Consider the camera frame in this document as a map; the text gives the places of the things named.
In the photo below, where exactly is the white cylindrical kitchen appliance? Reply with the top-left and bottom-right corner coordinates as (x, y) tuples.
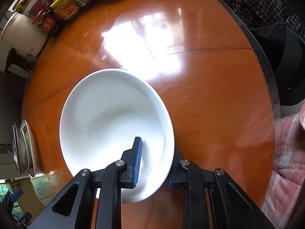
(0, 12), (49, 56)

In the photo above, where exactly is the red and yellow tin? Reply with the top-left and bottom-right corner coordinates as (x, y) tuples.
(14, 0), (32, 13)

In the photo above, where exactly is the chili sauce jar red label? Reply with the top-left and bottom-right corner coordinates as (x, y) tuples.
(32, 10), (66, 37)

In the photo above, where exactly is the stainless steel bowl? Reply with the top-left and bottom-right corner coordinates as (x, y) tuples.
(11, 122), (22, 176)

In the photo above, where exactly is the plaid shirt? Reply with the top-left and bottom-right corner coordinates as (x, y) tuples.
(210, 0), (305, 34)

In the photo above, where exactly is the pink quilted garment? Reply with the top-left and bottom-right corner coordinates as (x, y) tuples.
(261, 105), (305, 229)

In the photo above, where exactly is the dark wooden chair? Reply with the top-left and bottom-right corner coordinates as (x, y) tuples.
(5, 48), (32, 74)

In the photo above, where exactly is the red box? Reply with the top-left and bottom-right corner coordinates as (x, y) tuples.
(29, 0), (51, 17)

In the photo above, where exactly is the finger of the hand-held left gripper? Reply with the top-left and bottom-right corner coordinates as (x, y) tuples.
(5, 188), (24, 217)

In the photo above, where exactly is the white oval plate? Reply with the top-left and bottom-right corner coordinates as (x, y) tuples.
(19, 120), (39, 177)

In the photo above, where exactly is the white bowl red floral print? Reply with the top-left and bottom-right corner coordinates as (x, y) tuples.
(59, 69), (174, 204)

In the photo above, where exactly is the black backpack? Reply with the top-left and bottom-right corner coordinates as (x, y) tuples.
(245, 23), (305, 106)

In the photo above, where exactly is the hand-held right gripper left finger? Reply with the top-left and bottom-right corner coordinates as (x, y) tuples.
(29, 136), (143, 229)

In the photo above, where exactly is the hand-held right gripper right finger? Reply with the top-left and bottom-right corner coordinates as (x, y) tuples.
(168, 149), (275, 229)

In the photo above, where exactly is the yellow lid jar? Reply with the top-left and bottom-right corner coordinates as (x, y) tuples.
(51, 0), (80, 21)

